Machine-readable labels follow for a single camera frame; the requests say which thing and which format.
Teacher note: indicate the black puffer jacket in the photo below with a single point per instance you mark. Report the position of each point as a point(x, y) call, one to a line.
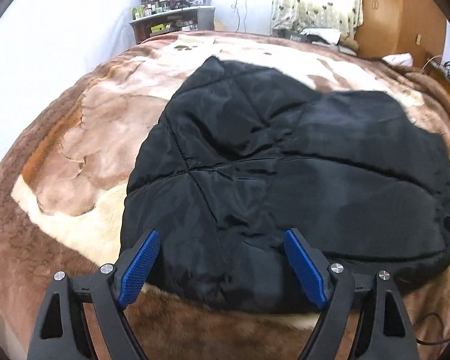
point(243, 153)

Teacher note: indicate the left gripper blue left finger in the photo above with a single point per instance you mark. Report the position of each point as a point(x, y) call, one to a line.
point(61, 328)

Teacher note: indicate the black box with papers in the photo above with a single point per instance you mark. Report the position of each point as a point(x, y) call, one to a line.
point(324, 37)

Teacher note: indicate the wooden headboard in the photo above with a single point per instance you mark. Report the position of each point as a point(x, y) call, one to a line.
point(440, 71)

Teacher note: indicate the dark wooden shelf desk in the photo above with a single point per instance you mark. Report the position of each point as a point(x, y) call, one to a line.
point(201, 18)

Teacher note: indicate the wooden wardrobe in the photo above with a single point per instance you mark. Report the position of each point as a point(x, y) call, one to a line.
point(390, 27)

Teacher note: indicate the white pillow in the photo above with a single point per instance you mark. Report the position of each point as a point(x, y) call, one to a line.
point(400, 60)

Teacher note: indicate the brown bear print blanket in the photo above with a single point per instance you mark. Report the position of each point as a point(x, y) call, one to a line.
point(63, 185)

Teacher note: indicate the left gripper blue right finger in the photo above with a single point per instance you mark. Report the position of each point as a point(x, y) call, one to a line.
point(383, 331)

